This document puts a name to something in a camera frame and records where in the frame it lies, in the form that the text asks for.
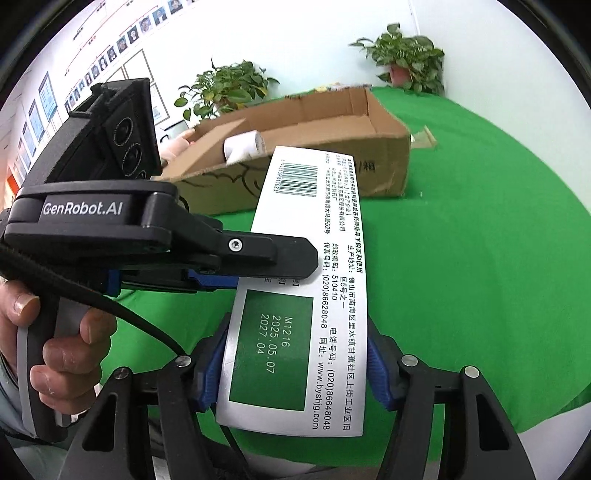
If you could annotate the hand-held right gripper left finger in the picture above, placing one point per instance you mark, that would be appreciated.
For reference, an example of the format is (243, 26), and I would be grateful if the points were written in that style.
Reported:
(210, 369)

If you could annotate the row of wall portrait photos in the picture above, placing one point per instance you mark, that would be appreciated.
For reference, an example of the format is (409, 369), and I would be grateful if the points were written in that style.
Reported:
(124, 41)

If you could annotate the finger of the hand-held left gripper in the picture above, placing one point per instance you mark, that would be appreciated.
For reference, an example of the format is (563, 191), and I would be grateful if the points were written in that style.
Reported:
(277, 256)
(212, 281)

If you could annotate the blue wall notice poster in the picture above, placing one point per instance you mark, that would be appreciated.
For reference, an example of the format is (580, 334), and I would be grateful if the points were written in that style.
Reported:
(48, 97)
(36, 121)

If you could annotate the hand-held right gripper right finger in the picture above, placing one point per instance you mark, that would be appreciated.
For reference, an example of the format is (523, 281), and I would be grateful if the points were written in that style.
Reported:
(381, 374)

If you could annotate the white paper roll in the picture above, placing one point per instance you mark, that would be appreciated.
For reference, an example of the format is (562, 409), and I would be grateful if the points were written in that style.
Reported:
(242, 146)

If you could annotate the green tablecloth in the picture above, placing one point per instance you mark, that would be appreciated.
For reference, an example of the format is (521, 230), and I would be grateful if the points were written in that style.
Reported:
(461, 277)

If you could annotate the white wall chart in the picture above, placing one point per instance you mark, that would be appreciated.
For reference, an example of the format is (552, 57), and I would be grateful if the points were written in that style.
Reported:
(143, 83)

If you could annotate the person's left hand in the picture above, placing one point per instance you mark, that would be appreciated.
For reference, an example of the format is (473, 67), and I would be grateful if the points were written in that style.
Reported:
(69, 355)

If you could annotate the potted plant with pink pot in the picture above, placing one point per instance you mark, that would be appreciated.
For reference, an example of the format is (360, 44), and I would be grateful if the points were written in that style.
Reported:
(406, 50)

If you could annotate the large cardboard box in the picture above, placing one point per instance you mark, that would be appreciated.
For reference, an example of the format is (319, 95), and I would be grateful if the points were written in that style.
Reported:
(369, 170)

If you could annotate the clear plastic packet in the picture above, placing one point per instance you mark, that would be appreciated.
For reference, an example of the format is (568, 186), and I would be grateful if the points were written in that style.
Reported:
(422, 138)

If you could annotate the white medicine box green label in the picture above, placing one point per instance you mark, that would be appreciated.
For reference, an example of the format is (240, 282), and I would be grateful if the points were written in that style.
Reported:
(300, 258)

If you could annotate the leafy green potted plant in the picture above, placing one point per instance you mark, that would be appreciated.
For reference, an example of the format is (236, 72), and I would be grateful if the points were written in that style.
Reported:
(226, 87)

